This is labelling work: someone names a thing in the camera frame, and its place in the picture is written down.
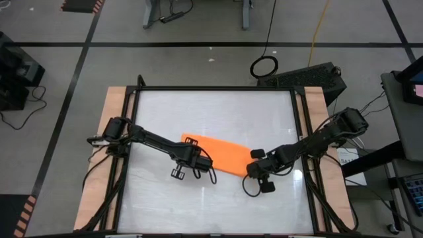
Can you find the black cable on floor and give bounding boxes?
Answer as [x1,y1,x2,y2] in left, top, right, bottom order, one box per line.
[0,85,48,131]

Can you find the black stand frame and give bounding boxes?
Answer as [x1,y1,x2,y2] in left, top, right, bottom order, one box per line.
[340,140,406,232]

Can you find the white paper sheet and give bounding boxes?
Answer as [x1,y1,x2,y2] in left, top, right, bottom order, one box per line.
[336,147,367,186]

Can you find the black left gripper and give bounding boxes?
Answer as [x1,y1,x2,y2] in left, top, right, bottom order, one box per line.
[170,137,214,181]

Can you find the black orange striped mat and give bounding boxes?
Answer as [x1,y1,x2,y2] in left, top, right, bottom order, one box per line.
[60,0,106,14]
[0,194,38,238]

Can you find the grey desk leg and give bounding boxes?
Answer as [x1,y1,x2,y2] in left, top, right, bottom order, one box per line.
[142,0,162,30]
[242,0,254,30]

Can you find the thin black cable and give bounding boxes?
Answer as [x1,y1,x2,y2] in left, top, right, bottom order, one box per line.
[358,91,391,122]

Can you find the black monitor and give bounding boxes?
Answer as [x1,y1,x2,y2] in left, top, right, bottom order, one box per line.
[395,56,423,106]

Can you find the coiled black floor cable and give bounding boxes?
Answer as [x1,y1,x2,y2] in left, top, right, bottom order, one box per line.
[249,0,279,79]

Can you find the yellow floor cable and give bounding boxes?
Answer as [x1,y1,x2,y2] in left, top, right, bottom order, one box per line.
[307,0,331,67]

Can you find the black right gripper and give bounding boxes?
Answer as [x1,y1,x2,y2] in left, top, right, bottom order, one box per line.
[246,148,282,194]

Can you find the grey side table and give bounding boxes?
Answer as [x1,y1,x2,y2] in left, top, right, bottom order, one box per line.
[380,71,423,163]

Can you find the orange towel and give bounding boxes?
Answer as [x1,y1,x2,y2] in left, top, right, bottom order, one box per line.
[180,132,257,179]

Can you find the black equipment stack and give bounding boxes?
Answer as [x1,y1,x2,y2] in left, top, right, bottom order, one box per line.
[0,31,46,112]

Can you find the black metal table frame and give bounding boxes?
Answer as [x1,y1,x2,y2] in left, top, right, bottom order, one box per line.
[79,74,360,238]

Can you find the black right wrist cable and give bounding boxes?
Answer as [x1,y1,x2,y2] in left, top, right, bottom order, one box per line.
[242,174,262,198]

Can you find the black computer tower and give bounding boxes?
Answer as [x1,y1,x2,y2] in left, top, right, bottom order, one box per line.
[256,61,348,107]

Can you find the keyboard with blue keys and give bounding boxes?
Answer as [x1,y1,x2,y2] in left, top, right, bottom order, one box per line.
[401,175,423,218]

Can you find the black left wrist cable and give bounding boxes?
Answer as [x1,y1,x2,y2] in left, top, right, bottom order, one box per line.
[193,150,218,185]

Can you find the black power strip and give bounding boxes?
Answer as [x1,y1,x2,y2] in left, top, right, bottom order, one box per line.
[159,11,185,24]

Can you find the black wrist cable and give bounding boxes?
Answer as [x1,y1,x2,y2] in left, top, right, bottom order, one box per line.
[193,150,218,185]
[242,174,262,198]

